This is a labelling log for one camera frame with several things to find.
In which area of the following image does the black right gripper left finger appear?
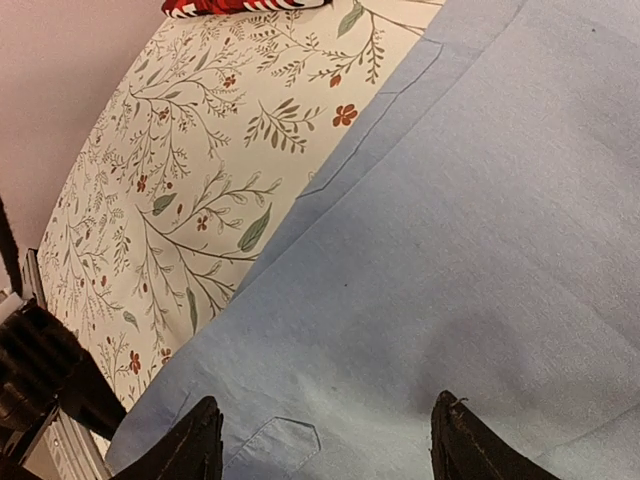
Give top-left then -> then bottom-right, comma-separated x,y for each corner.
113,396 -> 224,480

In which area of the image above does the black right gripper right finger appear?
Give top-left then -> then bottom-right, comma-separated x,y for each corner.
431,390 -> 557,480

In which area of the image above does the light blue long sleeve shirt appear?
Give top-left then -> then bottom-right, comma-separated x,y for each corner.
107,1 -> 639,479

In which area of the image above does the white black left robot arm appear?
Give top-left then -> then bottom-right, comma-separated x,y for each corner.
1,210 -> 126,479

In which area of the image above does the floral patterned table cloth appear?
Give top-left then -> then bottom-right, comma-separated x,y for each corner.
38,1 -> 441,405

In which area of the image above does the red black plaid shirt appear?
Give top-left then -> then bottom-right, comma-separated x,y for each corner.
161,0 -> 332,19

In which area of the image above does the aluminium front rail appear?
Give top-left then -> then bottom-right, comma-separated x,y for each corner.
23,249 -> 111,480

